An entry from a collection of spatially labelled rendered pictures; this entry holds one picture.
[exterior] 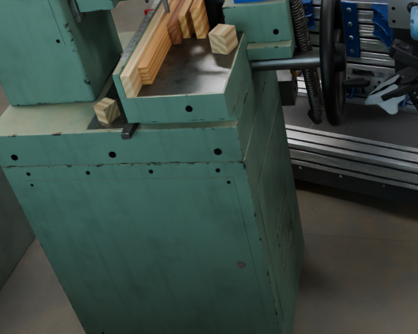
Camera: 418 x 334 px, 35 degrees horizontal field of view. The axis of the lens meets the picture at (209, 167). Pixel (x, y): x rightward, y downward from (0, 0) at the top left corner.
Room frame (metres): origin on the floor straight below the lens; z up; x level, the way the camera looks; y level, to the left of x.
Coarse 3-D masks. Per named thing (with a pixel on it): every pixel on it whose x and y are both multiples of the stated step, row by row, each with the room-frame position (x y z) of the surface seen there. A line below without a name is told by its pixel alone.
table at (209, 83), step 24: (192, 48) 1.26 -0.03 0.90; (240, 48) 1.21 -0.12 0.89; (264, 48) 1.24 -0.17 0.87; (288, 48) 1.22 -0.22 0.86; (168, 72) 1.18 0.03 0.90; (192, 72) 1.16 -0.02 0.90; (216, 72) 1.14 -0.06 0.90; (240, 72) 1.18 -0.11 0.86; (144, 96) 1.12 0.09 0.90; (168, 96) 1.10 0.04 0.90; (192, 96) 1.08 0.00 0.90; (216, 96) 1.06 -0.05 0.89; (144, 120) 1.12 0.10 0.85; (168, 120) 1.10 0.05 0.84; (192, 120) 1.08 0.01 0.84
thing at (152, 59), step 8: (168, 16) 1.35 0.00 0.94; (160, 32) 1.28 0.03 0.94; (168, 32) 1.30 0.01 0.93; (152, 40) 1.26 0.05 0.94; (160, 40) 1.25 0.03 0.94; (168, 40) 1.29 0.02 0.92; (152, 48) 1.22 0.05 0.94; (160, 48) 1.24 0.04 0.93; (168, 48) 1.27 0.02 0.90; (144, 56) 1.20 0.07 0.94; (152, 56) 1.19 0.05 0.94; (160, 56) 1.23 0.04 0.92; (144, 64) 1.17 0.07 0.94; (152, 64) 1.18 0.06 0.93; (160, 64) 1.22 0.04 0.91; (144, 72) 1.16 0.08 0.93; (152, 72) 1.17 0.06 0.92; (144, 80) 1.16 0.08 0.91; (152, 80) 1.16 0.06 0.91
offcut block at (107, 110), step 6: (102, 102) 1.24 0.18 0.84; (108, 102) 1.24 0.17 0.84; (114, 102) 1.23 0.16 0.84; (96, 108) 1.23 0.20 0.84; (102, 108) 1.22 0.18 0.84; (108, 108) 1.22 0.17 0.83; (114, 108) 1.23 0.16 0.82; (96, 114) 1.24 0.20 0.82; (102, 114) 1.22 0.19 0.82; (108, 114) 1.22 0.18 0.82; (114, 114) 1.23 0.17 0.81; (120, 114) 1.24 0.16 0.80; (102, 120) 1.22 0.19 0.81; (108, 120) 1.21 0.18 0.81
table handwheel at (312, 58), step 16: (336, 0) 1.29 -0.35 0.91; (320, 16) 1.18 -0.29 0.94; (336, 16) 1.33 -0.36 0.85; (320, 32) 1.15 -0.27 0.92; (336, 32) 1.32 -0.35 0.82; (320, 48) 1.13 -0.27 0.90; (336, 48) 1.21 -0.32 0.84; (256, 64) 1.27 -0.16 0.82; (272, 64) 1.26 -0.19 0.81; (288, 64) 1.24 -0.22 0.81; (304, 64) 1.23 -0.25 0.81; (320, 64) 1.11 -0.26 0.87; (336, 64) 1.20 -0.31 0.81; (336, 80) 1.20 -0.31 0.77; (336, 96) 1.10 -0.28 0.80; (336, 112) 1.10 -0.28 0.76
